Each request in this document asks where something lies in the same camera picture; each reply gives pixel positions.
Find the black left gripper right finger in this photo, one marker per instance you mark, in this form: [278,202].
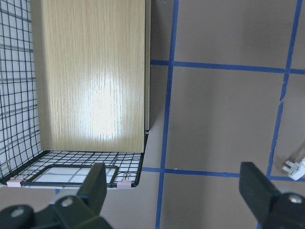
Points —
[272,208]

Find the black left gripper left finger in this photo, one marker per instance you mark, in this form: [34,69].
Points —
[79,211]

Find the white power plug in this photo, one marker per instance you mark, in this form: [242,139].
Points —
[295,170]

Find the pink binder clip right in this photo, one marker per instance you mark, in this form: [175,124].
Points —
[125,182]

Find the pink binder clip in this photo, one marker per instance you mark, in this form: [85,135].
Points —
[14,182]
[125,182]

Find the pink binder clip left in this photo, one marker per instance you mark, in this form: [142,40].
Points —
[14,182]

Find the blue tape horizontal lower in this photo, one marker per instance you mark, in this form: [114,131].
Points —
[211,174]

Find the blue tape horizontal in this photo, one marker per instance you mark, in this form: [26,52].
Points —
[227,67]
[211,174]

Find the blue tape horizontal upper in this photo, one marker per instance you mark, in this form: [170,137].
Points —
[227,67]

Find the light wood shelf board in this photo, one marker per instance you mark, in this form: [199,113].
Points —
[91,60]

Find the blue tape vertical left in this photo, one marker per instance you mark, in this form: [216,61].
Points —
[167,112]

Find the blue tape vertical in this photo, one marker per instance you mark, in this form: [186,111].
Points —
[284,86]
[167,112]

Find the blue tape vertical right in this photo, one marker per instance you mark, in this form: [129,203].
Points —
[284,86]

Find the black wire grid rack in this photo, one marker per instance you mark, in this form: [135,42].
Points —
[21,154]

